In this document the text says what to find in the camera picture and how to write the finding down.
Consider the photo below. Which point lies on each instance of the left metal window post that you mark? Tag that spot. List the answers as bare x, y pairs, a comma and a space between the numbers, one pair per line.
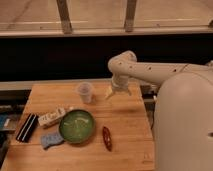
64, 16

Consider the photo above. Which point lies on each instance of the blue sponge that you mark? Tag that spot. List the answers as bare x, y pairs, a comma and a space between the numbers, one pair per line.
51, 139

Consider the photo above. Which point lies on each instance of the green round bowl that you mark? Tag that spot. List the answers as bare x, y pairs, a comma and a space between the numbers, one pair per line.
77, 126

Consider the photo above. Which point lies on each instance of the white ceramic cup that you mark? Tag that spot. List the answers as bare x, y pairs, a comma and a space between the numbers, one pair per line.
85, 91

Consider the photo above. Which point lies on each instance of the right metal window post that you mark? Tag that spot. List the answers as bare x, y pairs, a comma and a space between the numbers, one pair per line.
130, 15

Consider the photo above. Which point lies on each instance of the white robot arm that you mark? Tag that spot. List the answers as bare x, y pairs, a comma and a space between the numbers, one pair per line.
183, 116

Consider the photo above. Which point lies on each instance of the white packaged item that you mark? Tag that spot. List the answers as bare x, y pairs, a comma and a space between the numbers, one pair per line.
52, 118

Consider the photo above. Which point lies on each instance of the black rectangular box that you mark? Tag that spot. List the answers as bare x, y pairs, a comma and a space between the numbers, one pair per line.
27, 128

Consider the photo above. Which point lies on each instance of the metal window post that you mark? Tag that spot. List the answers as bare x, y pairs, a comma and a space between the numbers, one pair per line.
130, 15
64, 16

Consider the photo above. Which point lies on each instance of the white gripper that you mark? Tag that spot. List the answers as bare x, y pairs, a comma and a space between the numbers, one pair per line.
119, 84

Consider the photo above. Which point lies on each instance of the red brown elongated object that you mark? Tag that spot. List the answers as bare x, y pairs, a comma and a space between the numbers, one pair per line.
107, 138

